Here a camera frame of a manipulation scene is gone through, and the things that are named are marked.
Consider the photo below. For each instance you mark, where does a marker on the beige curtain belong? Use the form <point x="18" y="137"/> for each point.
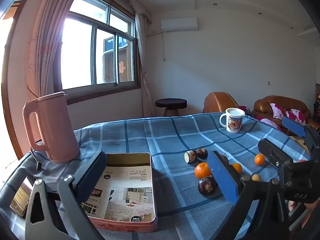
<point x="142" y="55"/>

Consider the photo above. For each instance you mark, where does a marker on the large orange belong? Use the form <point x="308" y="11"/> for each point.
<point x="202" y="170"/>

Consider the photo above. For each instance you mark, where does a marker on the white air conditioner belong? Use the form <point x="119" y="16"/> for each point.
<point x="178" y="24"/>

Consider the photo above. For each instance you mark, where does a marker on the small dark water chestnut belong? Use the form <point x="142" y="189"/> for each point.
<point x="202" y="153"/>

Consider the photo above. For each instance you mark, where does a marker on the pink electric kettle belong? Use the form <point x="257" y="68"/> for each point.
<point x="57" y="130"/>

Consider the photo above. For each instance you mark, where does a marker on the brown leather sofa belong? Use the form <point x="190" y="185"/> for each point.
<point x="265" y="105"/>

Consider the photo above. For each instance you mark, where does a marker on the dark red cloth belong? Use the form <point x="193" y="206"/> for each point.
<point x="246" y="111"/>

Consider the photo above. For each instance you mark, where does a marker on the pink metal tin box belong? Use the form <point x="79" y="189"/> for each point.
<point x="120" y="226"/>

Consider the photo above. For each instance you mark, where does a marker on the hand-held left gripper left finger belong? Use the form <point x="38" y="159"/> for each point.
<point x="92" y="175"/>

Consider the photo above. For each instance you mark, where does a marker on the ruffled curtain valance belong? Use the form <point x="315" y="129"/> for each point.
<point x="132" y="2"/>

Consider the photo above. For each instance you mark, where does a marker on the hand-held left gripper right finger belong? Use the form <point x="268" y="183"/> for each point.
<point x="222" y="177"/>

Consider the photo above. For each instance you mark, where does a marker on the white printed mug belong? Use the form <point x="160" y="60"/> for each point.
<point x="233" y="123"/>

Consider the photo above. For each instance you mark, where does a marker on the brown leather armchair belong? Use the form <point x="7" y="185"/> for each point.
<point x="217" y="102"/>

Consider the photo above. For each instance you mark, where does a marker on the dark metal rack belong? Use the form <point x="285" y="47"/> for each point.
<point x="317" y="105"/>

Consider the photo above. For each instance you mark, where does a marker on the pink cloth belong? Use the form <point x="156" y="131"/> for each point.
<point x="270" y="124"/>

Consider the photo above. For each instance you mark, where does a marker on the pink curtain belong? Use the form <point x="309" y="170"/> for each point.
<point x="47" y="42"/>

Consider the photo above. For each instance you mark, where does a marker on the person's right hand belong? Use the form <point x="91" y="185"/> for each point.
<point x="292" y="207"/>

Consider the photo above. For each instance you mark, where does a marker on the blue plaid tablecloth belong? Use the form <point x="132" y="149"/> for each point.
<point x="170" y="135"/>

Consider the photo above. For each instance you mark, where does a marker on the black smartphone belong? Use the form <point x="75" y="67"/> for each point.
<point x="20" y="197"/>

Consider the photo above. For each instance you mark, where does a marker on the printed paper leaflet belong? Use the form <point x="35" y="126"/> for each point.
<point x="130" y="180"/>

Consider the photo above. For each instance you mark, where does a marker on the sliding glass window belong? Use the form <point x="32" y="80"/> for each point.
<point x="80" y="55"/>

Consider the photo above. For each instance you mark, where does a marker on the brown longan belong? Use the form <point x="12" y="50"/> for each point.
<point x="256" y="177"/>

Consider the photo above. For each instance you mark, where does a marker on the small orange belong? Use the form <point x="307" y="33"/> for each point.
<point x="260" y="159"/>
<point x="237" y="168"/>

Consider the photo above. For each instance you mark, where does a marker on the dark round stool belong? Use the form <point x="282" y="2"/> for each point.
<point x="171" y="103"/>

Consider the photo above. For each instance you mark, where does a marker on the brown wooden door frame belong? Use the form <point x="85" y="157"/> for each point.
<point x="11" y="120"/>

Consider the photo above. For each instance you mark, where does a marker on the air conditioner pipe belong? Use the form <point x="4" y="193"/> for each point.
<point x="164" y="47"/>

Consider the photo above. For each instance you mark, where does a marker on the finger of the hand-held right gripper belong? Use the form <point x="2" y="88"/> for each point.
<point x="275" y="153"/>
<point x="295" y="127"/>

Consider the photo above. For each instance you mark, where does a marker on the red window decoration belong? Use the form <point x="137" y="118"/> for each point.
<point x="122" y="67"/>

